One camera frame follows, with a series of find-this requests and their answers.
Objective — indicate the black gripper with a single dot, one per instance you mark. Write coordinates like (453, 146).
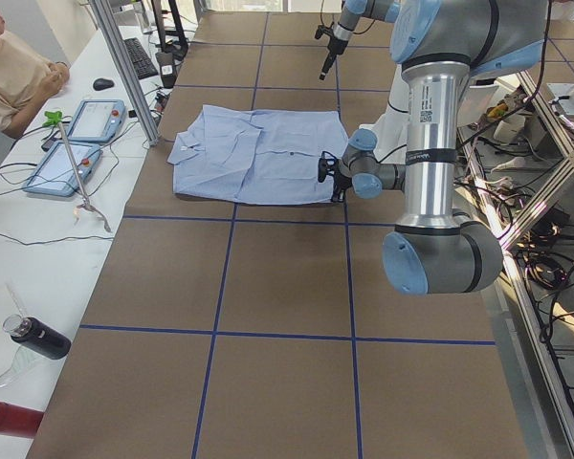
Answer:
(341, 182)
(333, 46)

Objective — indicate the light blue striped shirt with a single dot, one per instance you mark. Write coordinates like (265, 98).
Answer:
(259, 157)

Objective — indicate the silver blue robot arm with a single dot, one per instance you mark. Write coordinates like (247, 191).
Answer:
(440, 46)
(341, 31)

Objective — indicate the black keyboard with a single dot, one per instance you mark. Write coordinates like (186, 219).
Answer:
(139, 58)

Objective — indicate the black computer mouse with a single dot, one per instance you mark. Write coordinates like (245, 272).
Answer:
(101, 84)

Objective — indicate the upper blue teach pendant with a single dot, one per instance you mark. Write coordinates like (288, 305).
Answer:
(97, 120)

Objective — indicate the blue teach pendant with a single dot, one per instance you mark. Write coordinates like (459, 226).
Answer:
(55, 176)
(97, 120)

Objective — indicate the lower blue teach pendant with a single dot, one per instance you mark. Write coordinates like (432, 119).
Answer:
(55, 176)

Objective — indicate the metal stand with green clip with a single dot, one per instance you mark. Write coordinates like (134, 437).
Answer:
(55, 118)

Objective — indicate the person in beige shirt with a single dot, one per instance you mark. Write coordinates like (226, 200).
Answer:
(27, 81)

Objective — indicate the black drink bottle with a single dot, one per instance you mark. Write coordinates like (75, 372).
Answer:
(37, 336)

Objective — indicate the red cylinder bottle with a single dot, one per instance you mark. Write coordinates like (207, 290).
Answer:
(19, 421)

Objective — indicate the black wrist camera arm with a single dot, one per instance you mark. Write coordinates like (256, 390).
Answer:
(328, 165)
(323, 30)

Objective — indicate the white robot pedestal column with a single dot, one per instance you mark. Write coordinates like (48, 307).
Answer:
(391, 128)

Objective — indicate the grey aluminium frame post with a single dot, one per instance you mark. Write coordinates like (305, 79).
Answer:
(112, 35)

